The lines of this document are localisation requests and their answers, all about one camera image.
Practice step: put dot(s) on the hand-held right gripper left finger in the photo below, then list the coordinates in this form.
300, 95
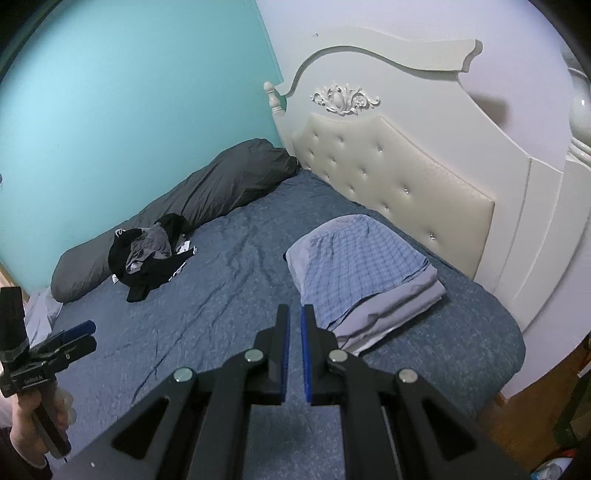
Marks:
285, 360

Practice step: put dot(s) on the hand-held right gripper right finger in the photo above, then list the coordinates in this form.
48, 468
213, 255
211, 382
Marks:
306, 360

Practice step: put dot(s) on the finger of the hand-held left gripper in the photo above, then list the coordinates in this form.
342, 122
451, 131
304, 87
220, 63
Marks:
76, 350
76, 331

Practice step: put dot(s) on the light blue plaid shorts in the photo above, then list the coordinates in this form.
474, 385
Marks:
360, 263

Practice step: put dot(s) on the person's left forearm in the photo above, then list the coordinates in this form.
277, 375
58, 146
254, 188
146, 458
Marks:
21, 468

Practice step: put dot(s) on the person's left hand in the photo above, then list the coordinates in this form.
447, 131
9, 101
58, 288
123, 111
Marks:
25, 424

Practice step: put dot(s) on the light grey duvet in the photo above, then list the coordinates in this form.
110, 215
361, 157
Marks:
44, 314

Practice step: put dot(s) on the black garment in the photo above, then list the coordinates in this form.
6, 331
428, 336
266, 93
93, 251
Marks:
152, 277

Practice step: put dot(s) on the blue patterned bed sheet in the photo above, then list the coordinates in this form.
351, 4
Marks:
221, 277

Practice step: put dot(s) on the grey garment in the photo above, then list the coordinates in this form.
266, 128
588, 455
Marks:
152, 244

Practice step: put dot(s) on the long dark grey pillow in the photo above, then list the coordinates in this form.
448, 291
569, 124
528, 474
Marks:
221, 184

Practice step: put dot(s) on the cream tufted headboard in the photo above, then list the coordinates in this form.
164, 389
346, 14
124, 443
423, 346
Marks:
415, 161

